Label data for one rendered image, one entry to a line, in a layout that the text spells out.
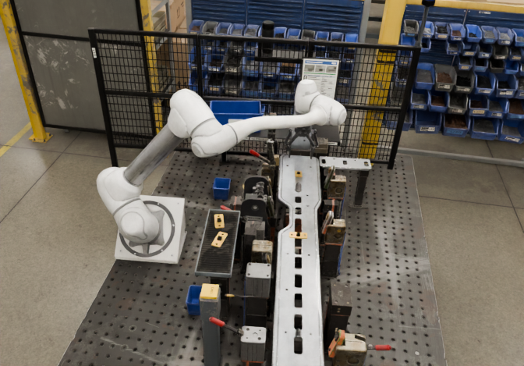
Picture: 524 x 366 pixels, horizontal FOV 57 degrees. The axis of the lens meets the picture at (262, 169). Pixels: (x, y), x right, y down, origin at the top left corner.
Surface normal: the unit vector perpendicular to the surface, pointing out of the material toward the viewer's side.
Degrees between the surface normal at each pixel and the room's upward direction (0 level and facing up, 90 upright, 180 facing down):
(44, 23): 91
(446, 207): 0
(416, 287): 0
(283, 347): 0
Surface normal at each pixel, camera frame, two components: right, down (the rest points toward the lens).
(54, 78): -0.18, 0.57
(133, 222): 0.03, -0.11
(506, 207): 0.04, -0.81
